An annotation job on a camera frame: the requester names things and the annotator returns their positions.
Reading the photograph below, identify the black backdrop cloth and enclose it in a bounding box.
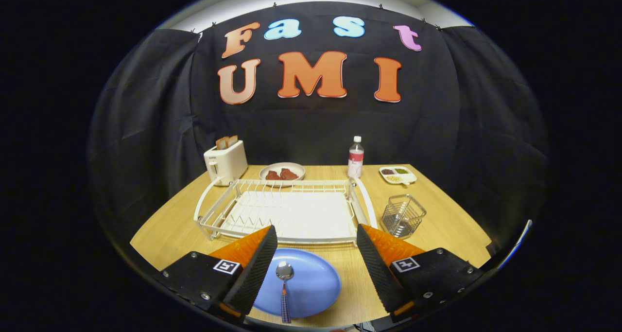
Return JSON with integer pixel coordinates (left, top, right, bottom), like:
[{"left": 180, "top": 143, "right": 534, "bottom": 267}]
[{"left": 87, "top": 1, "right": 550, "bottom": 255}]

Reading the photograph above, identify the white toaster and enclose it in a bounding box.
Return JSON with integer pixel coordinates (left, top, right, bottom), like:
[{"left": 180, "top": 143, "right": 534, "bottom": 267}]
[{"left": 204, "top": 140, "right": 248, "bottom": 186}]

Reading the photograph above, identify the metal wire basket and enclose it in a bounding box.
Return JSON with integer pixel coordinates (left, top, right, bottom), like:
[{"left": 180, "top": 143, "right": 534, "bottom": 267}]
[{"left": 380, "top": 193, "right": 427, "bottom": 239}]

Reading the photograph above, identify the beige round plate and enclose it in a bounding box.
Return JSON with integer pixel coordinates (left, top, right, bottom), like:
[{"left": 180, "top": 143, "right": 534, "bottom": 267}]
[{"left": 259, "top": 162, "right": 306, "bottom": 182}]

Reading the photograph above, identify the metal spoon with checked handle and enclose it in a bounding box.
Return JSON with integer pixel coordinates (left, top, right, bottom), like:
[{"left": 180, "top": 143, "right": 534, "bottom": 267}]
[{"left": 276, "top": 261, "right": 294, "bottom": 324}]

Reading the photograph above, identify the white wire dish rack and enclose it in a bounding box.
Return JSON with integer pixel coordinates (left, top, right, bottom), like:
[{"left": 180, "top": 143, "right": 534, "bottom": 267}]
[{"left": 193, "top": 176, "right": 378, "bottom": 245}]

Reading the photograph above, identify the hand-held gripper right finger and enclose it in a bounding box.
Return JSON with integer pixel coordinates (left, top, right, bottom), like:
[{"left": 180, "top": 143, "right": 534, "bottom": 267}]
[{"left": 356, "top": 224, "right": 486, "bottom": 320}]

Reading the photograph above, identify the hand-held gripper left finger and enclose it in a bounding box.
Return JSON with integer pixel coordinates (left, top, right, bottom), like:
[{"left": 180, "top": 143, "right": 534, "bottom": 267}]
[{"left": 158, "top": 225, "right": 278, "bottom": 320}]

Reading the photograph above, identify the clear plastic water bottle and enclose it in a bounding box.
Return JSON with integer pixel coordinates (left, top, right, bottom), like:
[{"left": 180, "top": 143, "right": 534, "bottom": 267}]
[{"left": 347, "top": 136, "right": 364, "bottom": 178}]

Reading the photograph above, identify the blue plate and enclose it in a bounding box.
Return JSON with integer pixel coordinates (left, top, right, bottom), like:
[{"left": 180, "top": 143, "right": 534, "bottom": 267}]
[{"left": 253, "top": 248, "right": 342, "bottom": 319}]

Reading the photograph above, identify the white divided snack dish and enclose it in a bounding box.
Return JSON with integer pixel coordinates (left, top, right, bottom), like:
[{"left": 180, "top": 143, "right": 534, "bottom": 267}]
[{"left": 379, "top": 166, "right": 417, "bottom": 185}]

